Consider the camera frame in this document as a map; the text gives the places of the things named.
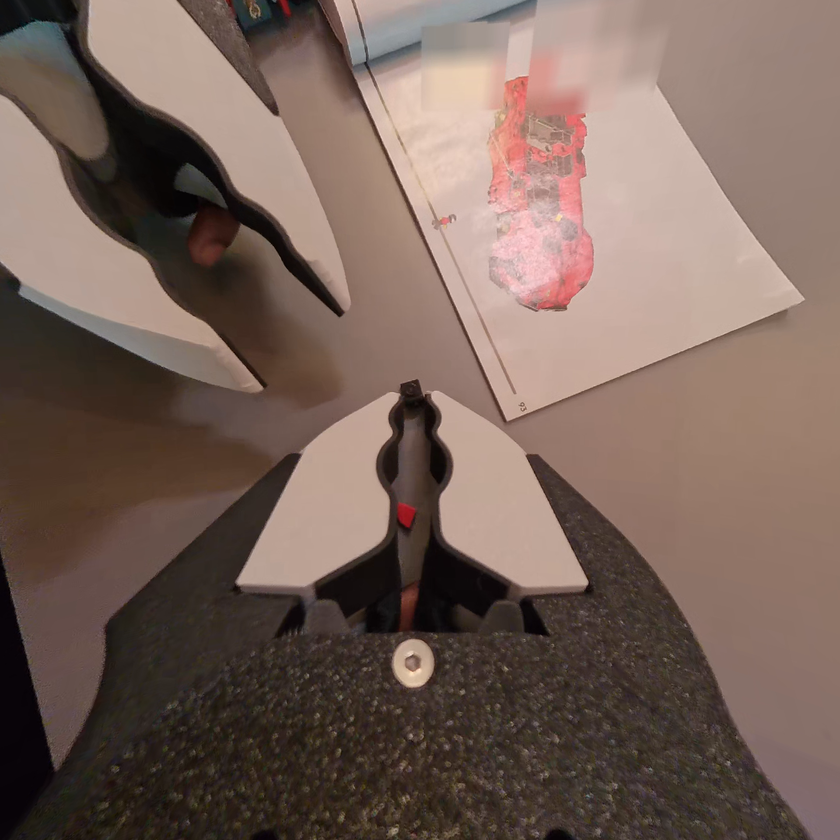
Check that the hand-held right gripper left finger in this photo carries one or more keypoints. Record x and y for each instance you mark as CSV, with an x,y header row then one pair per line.
x,y
328,512

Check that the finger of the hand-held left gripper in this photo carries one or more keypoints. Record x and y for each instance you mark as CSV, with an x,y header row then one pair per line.
x,y
79,275
249,144

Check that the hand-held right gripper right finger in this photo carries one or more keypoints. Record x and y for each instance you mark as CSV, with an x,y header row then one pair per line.
x,y
505,518

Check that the red quarter round lego tile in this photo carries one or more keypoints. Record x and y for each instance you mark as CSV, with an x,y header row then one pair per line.
x,y
406,515

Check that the small black lego piece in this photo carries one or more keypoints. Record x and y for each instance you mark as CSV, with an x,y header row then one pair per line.
x,y
411,390

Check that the lego instruction booklet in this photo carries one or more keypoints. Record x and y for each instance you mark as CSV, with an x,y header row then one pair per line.
x,y
656,262

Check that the person's right hand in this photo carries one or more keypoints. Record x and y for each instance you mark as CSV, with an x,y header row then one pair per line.
x,y
410,607

